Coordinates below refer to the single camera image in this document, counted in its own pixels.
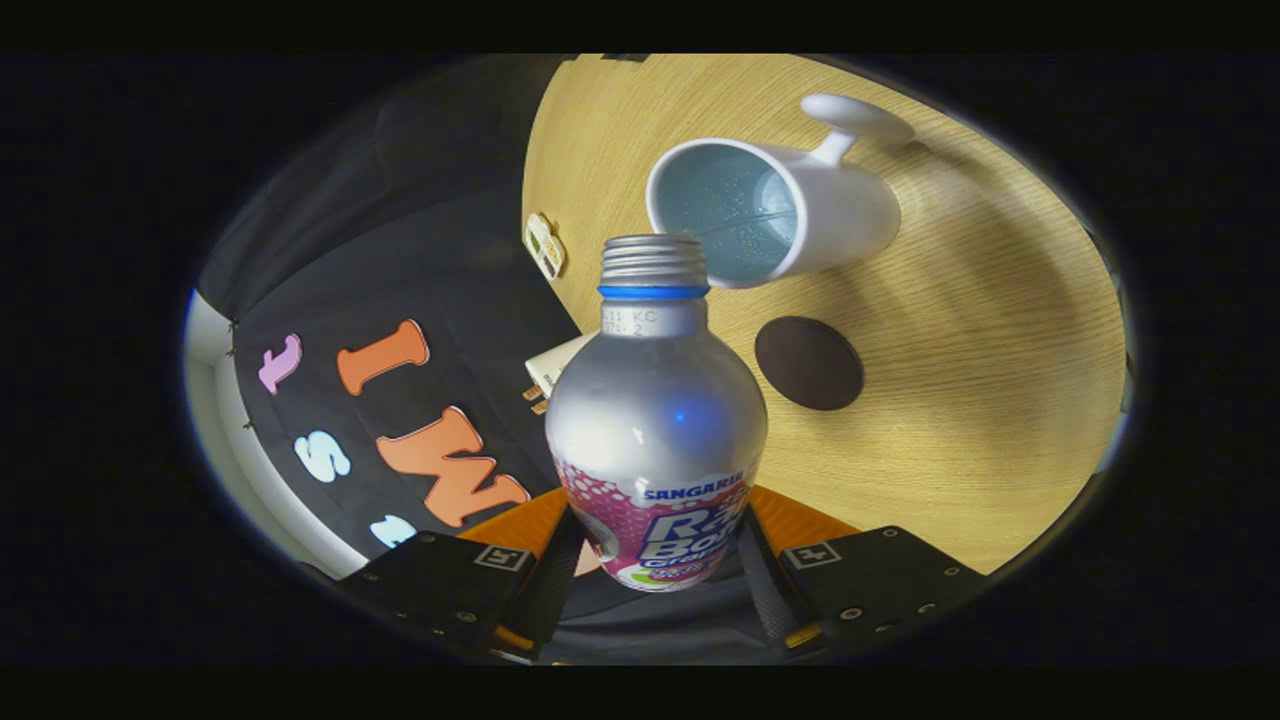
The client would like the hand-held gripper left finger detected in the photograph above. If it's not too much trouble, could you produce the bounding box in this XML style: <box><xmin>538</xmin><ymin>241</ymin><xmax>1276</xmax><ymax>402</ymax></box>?
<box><xmin>338</xmin><ymin>487</ymin><xmax>586</xmax><ymax>661</ymax></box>

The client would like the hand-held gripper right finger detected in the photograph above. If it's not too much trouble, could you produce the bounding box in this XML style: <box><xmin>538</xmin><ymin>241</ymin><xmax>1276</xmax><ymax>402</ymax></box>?
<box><xmin>735</xmin><ymin>485</ymin><xmax>991</xmax><ymax>658</ymax></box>

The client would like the silver juice bottle pink label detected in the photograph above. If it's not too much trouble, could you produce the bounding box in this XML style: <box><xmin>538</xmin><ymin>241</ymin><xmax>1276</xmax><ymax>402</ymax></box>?
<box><xmin>545</xmin><ymin>234</ymin><xmax>769</xmax><ymax>594</ymax></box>

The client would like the dark brown round coaster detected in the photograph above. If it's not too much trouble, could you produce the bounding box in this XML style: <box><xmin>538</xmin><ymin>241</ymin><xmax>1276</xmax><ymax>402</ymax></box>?
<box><xmin>754</xmin><ymin>316</ymin><xmax>865</xmax><ymax>412</ymax></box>

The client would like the white cup blue inside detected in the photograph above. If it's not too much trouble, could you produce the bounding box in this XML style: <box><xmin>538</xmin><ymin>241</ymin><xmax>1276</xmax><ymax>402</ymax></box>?
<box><xmin>645</xmin><ymin>94</ymin><xmax>917</xmax><ymax>290</ymax></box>

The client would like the white toaster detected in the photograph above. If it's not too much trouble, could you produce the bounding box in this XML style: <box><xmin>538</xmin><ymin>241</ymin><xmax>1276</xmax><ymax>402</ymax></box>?
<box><xmin>525</xmin><ymin>332</ymin><xmax>601</xmax><ymax>401</ymax></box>

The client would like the wooden table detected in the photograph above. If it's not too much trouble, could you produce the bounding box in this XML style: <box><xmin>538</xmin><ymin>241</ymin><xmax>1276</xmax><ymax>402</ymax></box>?
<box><xmin>520</xmin><ymin>55</ymin><xmax>1131</xmax><ymax>576</ymax></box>

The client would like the white divided sauce tray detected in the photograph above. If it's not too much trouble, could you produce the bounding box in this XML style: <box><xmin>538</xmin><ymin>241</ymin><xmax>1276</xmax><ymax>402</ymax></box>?
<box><xmin>524</xmin><ymin>212</ymin><xmax>567</xmax><ymax>280</ymax></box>

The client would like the black backdrop cloth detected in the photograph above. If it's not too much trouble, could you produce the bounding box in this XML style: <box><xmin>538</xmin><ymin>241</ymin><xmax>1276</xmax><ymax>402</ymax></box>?
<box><xmin>195</xmin><ymin>55</ymin><xmax>761</xmax><ymax>666</ymax></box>

